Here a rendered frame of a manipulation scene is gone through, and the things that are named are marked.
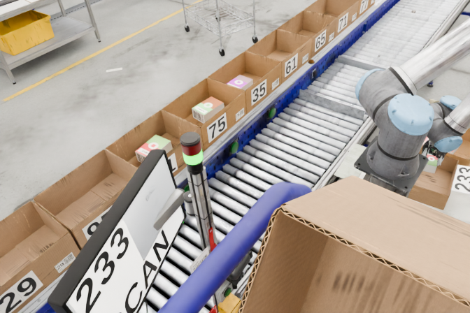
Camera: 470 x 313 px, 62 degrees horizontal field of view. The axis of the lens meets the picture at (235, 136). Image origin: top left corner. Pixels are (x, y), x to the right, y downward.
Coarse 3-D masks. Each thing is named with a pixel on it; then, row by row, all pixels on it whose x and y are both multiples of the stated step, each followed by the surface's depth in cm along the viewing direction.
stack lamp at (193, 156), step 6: (198, 144) 97; (186, 150) 97; (192, 150) 97; (198, 150) 98; (186, 156) 98; (192, 156) 98; (198, 156) 99; (186, 162) 100; (192, 162) 99; (198, 162) 100
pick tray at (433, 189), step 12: (444, 156) 200; (444, 168) 204; (456, 168) 192; (420, 180) 200; (432, 180) 199; (444, 180) 199; (420, 192) 186; (432, 192) 183; (444, 192) 193; (432, 204) 187; (444, 204) 183
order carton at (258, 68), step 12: (240, 60) 259; (252, 60) 259; (264, 60) 253; (276, 60) 247; (216, 72) 242; (228, 72) 253; (240, 72) 264; (252, 72) 265; (264, 72) 259; (276, 72) 244; (264, 96) 243; (252, 108) 237
